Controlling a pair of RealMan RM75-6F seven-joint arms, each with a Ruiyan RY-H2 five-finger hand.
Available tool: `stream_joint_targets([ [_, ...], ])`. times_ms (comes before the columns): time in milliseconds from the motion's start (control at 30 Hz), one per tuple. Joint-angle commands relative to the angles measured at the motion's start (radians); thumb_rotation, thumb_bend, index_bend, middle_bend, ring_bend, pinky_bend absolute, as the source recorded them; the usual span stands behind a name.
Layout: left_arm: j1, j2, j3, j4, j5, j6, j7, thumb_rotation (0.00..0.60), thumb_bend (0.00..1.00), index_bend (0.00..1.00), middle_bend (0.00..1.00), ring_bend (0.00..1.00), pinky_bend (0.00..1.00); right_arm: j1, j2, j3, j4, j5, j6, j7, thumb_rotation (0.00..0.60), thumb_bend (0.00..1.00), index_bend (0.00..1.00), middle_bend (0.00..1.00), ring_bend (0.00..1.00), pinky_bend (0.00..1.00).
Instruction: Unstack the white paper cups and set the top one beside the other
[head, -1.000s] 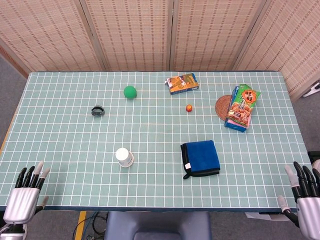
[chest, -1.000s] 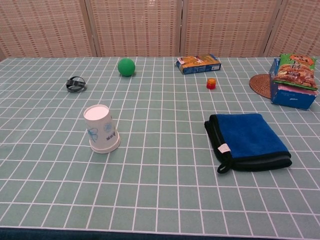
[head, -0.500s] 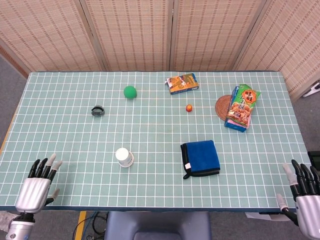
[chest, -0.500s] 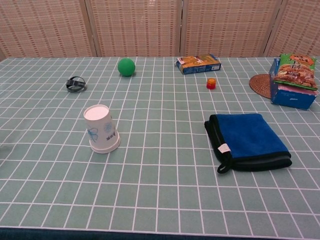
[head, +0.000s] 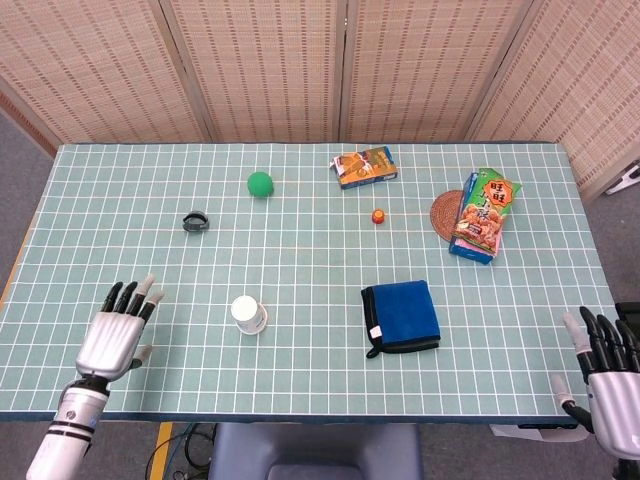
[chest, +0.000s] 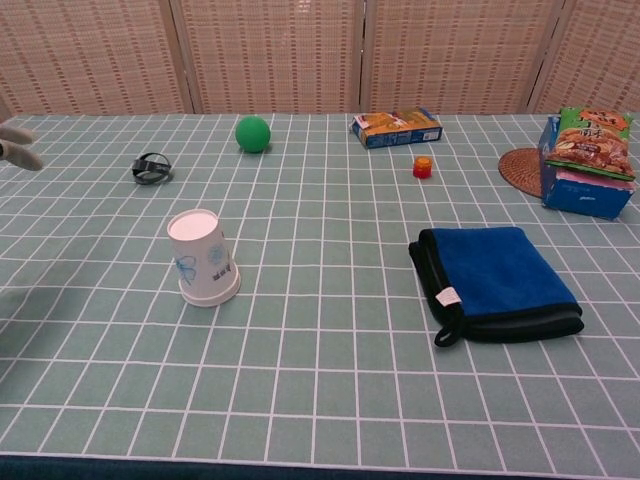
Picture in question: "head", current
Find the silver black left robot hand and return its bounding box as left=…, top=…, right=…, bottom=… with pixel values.
left=74, top=273, right=166, bottom=383

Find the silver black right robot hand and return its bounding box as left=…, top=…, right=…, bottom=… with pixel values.
left=549, top=305, right=640, bottom=459

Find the white cup blue flower print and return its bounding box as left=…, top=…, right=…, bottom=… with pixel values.
left=230, top=294, right=270, bottom=335

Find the white sheet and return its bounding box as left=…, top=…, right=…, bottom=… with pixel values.
left=489, top=422, right=591, bottom=444

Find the white cup green flower print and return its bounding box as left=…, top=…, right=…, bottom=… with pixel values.
left=238, top=313, right=270, bottom=337

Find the blue cardboard box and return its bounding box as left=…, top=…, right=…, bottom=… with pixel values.
left=448, top=172, right=504, bottom=265

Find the green white grid tablecloth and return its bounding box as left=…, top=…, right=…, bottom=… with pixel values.
left=0, top=142, right=640, bottom=425

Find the green ball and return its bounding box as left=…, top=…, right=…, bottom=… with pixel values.
left=246, top=171, right=275, bottom=199

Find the white black device base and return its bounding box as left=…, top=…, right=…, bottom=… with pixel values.
left=604, top=162, right=640, bottom=197

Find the green snack bag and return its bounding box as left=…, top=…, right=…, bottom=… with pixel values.
left=453, top=167, right=523, bottom=255

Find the blue black folded cloth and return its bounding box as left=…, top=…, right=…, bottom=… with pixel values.
left=360, top=279, right=442, bottom=360

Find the blue grey chair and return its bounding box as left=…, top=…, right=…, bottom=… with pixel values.
left=207, top=422, right=424, bottom=480

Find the brown woven round coaster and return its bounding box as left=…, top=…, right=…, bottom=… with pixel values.
left=430, top=189, right=471, bottom=244

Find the orange blue snack box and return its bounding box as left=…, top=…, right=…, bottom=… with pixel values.
left=329, top=145, right=400, bottom=191

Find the bamboo folding screen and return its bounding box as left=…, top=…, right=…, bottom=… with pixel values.
left=0, top=0, right=640, bottom=204

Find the black floor cable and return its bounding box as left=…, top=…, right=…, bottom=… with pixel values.
left=149, top=423, right=217, bottom=480

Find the black ring clip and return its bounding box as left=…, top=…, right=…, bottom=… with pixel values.
left=181, top=211, right=212, bottom=234

